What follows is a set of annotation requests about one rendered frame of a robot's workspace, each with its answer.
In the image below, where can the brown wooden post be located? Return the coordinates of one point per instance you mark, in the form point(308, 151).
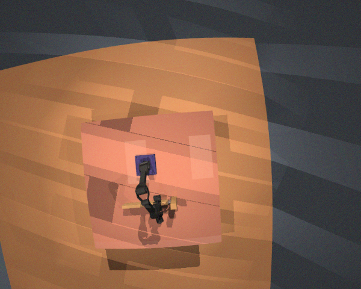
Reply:
point(173, 203)

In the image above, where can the wooden side rail with steel hooks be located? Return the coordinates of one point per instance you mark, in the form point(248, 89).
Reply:
point(139, 205)

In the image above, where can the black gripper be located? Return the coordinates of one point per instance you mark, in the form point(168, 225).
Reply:
point(157, 201)

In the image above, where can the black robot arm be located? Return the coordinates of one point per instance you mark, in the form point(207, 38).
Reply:
point(142, 188)

